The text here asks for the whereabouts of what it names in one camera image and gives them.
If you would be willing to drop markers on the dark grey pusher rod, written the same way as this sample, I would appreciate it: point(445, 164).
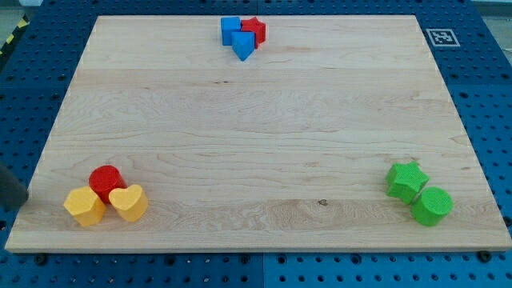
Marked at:
point(13, 193)

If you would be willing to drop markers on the yellow hexagon block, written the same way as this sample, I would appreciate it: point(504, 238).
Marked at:
point(85, 206)

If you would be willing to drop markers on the yellow heart block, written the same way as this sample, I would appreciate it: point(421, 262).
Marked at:
point(131, 203)

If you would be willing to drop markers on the red cylinder block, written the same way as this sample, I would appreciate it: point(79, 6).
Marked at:
point(104, 179)

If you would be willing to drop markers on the blue cube block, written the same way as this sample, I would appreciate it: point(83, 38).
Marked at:
point(228, 26)

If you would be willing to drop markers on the blue triangle block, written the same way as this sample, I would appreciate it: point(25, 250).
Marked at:
point(243, 44)

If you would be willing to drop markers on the wooden board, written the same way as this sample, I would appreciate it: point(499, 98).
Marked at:
point(286, 151)

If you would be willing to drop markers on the red star block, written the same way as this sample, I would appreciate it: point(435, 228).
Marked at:
point(257, 27)

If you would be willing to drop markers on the green star block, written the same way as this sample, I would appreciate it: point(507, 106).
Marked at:
point(405, 181)

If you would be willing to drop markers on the green cylinder block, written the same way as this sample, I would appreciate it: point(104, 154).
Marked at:
point(432, 206)

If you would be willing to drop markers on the white fiducial marker tag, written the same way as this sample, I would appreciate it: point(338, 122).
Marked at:
point(442, 37)

